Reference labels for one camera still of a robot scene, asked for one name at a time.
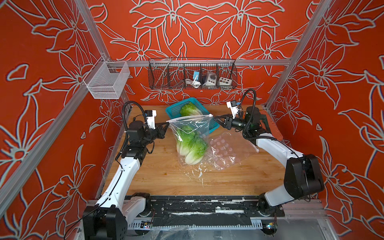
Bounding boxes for chinese cabbage small front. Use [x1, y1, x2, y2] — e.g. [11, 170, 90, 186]
[176, 126, 196, 157]

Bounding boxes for white adapter with sockets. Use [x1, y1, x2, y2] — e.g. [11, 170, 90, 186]
[204, 72, 217, 87]

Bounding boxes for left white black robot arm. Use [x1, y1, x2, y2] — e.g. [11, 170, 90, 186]
[82, 101, 169, 240]

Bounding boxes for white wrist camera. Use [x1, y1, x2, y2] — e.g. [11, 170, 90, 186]
[145, 110, 157, 130]
[227, 101, 240, 119]

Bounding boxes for white coiled cable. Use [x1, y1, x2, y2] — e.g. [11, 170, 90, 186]
[184, 78, 201, 89]

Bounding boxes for chinese cabbage at basket back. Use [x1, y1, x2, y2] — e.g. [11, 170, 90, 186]
[180, 102, 203, 117]

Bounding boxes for chinese cabbage long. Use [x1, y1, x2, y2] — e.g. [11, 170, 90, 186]
[185, 137, 208, 165]

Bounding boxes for teal plastic basket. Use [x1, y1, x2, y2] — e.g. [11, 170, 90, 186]
[166, 98, 219, 140]

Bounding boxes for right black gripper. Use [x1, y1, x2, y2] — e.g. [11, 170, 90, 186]
[213, 115, 251, 133]

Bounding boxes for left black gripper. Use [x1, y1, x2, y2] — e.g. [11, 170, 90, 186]
[140, 121, 169, 148]

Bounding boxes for black wire wall basket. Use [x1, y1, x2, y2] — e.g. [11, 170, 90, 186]
[148, 57, 239, 90]

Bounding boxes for white power strip cube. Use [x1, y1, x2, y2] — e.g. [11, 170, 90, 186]
[219, 77, 233, 89]

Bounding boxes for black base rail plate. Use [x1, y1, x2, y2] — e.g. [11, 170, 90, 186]
[137, 196, 285, 229]

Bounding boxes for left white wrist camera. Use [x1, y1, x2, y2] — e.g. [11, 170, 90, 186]
[145, 110, 157, 130]

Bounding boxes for orange tool case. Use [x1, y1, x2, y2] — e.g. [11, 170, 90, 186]
[260, 110, 283, 141]

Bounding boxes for clear zipper bag pink dots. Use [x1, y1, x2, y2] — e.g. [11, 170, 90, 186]
[174, 132, 260, 171]

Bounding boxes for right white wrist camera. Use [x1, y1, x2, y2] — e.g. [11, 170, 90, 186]
[227, 101, 240, 119]

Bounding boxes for aluminium frame crossbar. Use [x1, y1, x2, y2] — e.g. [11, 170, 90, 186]
[106, 59, 291, 68]

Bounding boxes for clear plastic wall bin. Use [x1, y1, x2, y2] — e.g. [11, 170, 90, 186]
[84, 62, 131, 100]

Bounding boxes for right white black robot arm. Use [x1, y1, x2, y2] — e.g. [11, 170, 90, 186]
[214, 89, 325, 217]

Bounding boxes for blue white charger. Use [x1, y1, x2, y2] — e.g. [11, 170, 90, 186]
[193, 71, 200, 82]

